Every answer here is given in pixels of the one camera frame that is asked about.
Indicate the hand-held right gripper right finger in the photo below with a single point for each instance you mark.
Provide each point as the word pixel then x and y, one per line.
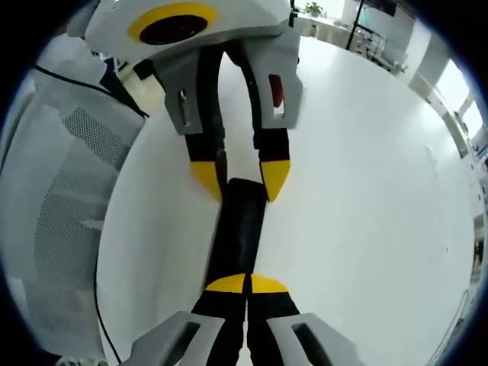
pixel 274 305

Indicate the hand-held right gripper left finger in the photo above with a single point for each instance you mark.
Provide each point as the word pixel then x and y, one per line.
pixel 213 305

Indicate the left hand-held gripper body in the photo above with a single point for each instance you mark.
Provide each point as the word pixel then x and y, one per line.
pixel 236 19

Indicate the black remote control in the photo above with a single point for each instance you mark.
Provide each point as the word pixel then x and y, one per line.
pixel 240 236

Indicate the small green plant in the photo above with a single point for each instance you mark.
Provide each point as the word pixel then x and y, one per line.
pixel 314 8

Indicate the black floor stand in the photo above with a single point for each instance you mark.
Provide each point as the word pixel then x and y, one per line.
pixel 354 23

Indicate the grey mesh office chair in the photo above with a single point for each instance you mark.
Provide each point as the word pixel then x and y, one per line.
pixel 57 213

